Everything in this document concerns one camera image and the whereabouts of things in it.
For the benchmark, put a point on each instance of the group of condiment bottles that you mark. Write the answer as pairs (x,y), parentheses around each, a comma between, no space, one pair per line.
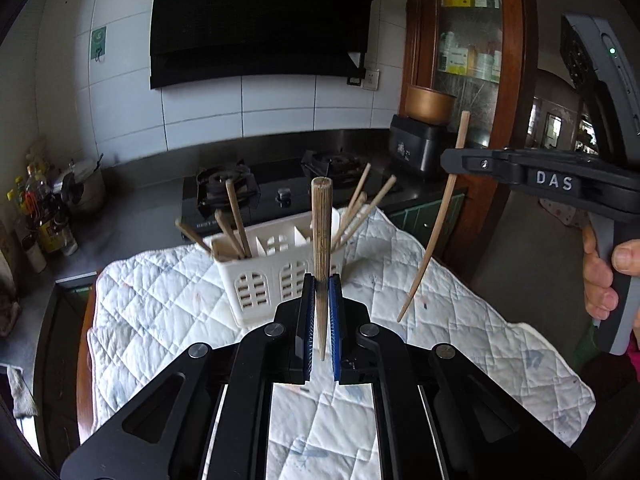
(45,220)

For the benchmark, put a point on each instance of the black gas stove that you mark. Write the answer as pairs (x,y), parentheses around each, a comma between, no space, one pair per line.
(280,180)

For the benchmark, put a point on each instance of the green wall sticker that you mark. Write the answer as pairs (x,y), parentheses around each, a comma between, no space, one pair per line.
(99,42)

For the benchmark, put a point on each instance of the wooden glass-door cabinet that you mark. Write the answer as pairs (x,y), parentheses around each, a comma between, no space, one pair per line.
(520,60)

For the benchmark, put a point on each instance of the black rice cooker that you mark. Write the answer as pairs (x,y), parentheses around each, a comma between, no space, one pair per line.
(415,150)

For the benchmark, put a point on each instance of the grey rag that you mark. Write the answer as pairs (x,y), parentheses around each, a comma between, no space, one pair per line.
(22,392)

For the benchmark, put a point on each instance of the black wall switch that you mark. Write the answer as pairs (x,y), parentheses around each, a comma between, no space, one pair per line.
(354,80)

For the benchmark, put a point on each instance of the polka dot play fence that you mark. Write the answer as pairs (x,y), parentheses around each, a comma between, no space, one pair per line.
(562,212)

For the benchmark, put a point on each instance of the steel pot with lid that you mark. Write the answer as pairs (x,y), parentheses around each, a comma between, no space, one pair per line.
(85,185)

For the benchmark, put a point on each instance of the white plastic chopstick holder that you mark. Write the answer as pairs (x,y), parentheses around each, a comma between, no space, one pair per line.
(272,287)

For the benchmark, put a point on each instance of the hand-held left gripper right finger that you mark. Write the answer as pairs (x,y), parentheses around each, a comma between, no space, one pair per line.
(336,310)

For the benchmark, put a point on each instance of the copper coloured pot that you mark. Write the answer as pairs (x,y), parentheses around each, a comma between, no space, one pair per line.
(430,105)

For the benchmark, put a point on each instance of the black range hood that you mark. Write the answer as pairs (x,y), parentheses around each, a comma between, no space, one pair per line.
(260,15)

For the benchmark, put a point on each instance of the dark kitchen counter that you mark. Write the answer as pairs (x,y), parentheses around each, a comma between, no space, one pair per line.
(140,220)

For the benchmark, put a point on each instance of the white quilted cloth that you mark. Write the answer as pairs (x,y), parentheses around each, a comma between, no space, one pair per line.
(165,300)

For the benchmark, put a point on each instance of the white wall socket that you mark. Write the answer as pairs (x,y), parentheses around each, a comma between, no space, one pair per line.
(371,79)

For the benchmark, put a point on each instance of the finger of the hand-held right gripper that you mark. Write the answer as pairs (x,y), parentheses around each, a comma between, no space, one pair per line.
(475,161)

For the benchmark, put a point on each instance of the person's right hand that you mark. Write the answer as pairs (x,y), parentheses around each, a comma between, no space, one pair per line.
(600,285)

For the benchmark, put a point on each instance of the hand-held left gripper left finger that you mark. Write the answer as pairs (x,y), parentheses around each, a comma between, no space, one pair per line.
(308,310)

